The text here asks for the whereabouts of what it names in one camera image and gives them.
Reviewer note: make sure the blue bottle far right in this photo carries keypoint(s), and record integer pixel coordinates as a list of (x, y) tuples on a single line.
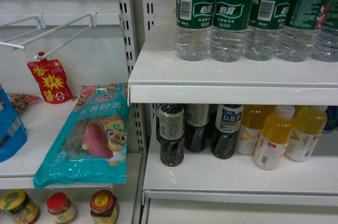
[(331, 119)]

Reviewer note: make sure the yellow vitamin drink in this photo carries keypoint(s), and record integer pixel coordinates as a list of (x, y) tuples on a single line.
[(308, 126), (252, 122)]

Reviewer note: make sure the white drinks shelf below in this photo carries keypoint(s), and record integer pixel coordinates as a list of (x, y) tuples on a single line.
[(203, 177)]

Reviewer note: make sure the red spicy sauce pouch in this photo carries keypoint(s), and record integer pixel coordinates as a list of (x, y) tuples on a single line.
[(51, 79)]

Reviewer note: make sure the white slotted shelf upright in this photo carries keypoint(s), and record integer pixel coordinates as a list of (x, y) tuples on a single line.
[(136, 128)]

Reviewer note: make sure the red lid sauce jar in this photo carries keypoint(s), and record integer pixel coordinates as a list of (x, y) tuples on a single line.
[(61, 208)]

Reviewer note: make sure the dark tea bottle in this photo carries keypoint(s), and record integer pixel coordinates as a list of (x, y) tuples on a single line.
[(171, 130), (197, 118)]

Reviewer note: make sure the front yellow juice bottle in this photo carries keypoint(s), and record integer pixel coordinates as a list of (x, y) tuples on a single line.
[(274, 137)]

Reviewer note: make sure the teal sweet potato noodle bag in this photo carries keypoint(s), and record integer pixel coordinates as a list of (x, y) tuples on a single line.
[(92, 144)]

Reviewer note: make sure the dark chili sauce jar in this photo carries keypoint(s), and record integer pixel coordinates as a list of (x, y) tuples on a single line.
[(104, 207)]

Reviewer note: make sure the middle dark tea bottle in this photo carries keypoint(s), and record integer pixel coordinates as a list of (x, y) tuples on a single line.
[(197, 118)]

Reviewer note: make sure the water bottle shelf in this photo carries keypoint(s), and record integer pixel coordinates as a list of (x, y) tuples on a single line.
[(228, 33), (194, 21), (266, 20)]

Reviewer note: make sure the white wire display hook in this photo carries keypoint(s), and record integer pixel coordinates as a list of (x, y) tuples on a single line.
[(34, 27)]

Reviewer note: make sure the right yellow vitamin drink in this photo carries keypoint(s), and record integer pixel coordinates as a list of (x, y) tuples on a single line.
[(308, 126)]

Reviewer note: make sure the white water shelf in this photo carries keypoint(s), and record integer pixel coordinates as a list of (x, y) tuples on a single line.
[(159, 75)]

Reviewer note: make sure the oolong tea bottle white label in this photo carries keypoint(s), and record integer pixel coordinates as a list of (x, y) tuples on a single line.
[(226, 128)]

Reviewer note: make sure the yellow lid sauce jar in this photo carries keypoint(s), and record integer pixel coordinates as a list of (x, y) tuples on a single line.
[(20, 208)]

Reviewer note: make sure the white left side shelf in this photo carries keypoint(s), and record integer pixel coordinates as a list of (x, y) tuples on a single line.
[(43, 123)]

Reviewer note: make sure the small floral snack packet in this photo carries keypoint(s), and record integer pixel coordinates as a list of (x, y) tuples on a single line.
[(21, 101)]

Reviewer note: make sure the yellow vitamin drink left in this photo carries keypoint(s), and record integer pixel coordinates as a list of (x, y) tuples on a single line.
[(252, 122)]

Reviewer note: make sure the front dark tea bottle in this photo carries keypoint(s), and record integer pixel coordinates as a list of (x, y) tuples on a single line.
[(171, 130)]

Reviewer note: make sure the blue snack bag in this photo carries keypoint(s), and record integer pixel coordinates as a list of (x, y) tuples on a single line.
[(13, 132)]

